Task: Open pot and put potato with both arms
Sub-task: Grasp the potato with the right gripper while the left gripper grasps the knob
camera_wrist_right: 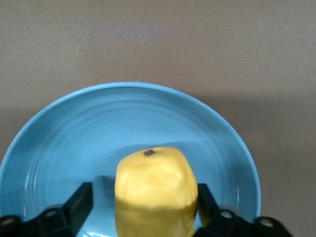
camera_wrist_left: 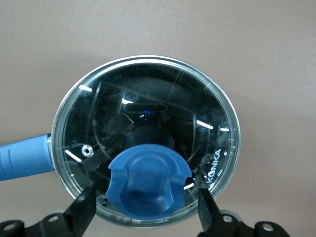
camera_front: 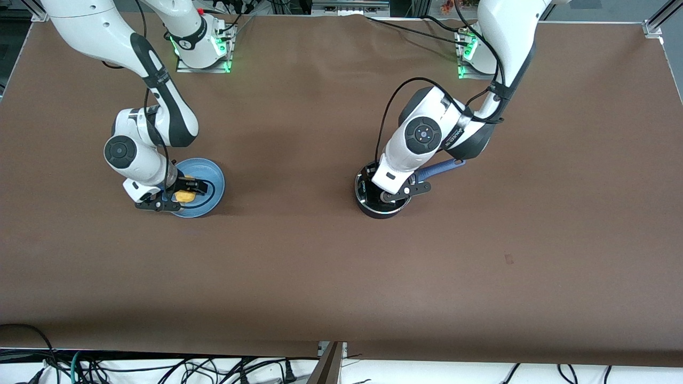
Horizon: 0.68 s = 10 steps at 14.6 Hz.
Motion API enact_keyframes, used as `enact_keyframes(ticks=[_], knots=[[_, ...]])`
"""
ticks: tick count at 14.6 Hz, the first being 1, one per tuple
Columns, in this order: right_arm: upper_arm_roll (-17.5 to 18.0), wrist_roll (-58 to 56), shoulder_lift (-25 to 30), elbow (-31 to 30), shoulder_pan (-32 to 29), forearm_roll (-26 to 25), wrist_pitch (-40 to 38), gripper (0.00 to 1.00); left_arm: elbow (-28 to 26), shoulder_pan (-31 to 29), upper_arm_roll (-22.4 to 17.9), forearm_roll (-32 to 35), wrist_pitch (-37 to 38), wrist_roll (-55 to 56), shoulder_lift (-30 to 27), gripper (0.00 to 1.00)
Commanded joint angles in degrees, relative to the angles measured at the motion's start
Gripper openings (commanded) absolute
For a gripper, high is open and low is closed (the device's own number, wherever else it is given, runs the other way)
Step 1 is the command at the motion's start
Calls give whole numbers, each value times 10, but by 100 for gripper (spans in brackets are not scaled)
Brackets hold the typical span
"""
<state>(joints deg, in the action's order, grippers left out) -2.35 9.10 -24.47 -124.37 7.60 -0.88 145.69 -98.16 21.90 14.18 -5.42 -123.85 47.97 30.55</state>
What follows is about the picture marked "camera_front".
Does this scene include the brown table cover sheet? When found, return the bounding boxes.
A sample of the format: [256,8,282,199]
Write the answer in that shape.
[0,10,683,369]

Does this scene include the thick black looped cable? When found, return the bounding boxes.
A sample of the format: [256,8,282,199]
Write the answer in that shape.
[0,323,57,374]

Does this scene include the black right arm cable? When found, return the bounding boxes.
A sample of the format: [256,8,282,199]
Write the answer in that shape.
[101,0,215,211]

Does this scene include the black pot with blue handle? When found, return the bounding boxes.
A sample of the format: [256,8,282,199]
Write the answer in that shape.
[355,158,466,220]

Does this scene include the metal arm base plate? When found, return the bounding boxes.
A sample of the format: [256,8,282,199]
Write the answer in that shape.
[455,29,499,81]
[176,24,236,74]

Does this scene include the brown table post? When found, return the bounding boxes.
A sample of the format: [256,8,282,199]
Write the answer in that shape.
[307,341,345,384]

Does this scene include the long black table cable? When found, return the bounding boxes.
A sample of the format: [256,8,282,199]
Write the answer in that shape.
[366,16,466,46]

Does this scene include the glass pot lid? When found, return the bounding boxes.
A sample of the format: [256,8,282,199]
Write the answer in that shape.
[356,160,412,212]

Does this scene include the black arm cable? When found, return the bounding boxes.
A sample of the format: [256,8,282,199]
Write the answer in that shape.
[375,0,506,163]
[101,0,215,211]

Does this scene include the grey metal rail block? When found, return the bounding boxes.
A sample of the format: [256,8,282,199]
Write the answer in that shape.
[312,0,390,17]

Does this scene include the aluminium frame profile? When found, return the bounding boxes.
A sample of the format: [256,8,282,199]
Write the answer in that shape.
[643,0,683,38]
[21,0,51,22]

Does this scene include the blue round plate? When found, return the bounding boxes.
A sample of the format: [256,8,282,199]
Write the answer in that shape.
[170,157,226,218]

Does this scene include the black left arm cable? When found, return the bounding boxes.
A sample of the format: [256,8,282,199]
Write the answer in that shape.
[375,0,506,163]

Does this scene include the short black table cable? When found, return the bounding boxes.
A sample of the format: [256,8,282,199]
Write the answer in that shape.
[422,14,466,34]

